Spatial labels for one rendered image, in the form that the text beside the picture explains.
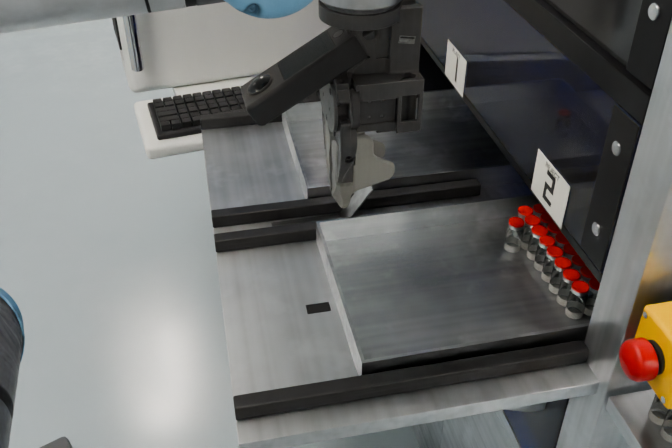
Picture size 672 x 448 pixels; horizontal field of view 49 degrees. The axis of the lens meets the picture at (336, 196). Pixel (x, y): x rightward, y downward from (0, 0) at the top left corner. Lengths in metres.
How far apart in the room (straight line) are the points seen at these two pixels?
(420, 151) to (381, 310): 0.38
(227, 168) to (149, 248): 1.32
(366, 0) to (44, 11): 0.26
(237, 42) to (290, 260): 0.72
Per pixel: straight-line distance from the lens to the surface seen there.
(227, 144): 1.26
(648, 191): 0.75
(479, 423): 1.33
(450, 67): 1.21
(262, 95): 0.65
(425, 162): 1.21
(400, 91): 0.66
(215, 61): 1.63
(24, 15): 0.47
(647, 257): 0.77
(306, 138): 1.26
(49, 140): 3.19
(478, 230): 1.07
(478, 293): 0.97
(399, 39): 0.66
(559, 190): 0.90
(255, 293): 0.96
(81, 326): 2.28
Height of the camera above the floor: 1.52
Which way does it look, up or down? 35 degrees down
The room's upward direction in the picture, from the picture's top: straight up
